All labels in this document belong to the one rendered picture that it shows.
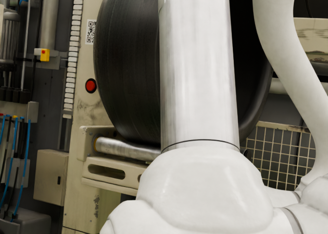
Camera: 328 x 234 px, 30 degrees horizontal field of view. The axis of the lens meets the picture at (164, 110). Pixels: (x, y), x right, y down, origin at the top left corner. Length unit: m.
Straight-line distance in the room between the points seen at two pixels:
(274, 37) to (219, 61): 0.25
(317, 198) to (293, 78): 0.35
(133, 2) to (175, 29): 0.73
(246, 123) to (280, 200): 0.72
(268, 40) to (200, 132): 0.34
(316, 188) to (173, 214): 0.18
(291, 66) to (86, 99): 0.94
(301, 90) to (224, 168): 0.39
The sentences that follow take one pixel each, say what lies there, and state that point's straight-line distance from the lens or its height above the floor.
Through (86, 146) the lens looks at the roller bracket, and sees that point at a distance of 1.72.
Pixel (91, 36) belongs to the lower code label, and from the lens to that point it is 1.86.
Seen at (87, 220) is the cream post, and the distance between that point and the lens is 1.88.
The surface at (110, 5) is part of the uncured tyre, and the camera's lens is 1.57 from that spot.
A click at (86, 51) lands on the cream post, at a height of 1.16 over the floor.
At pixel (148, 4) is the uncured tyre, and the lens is 1.51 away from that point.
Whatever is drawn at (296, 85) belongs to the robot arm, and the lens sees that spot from 1.05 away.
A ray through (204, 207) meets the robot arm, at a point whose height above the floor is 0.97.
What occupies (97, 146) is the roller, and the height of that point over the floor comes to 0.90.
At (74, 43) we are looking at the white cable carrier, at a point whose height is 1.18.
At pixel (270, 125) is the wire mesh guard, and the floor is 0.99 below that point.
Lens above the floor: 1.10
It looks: 3 degrees down
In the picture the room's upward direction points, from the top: 6 degrees clockwise
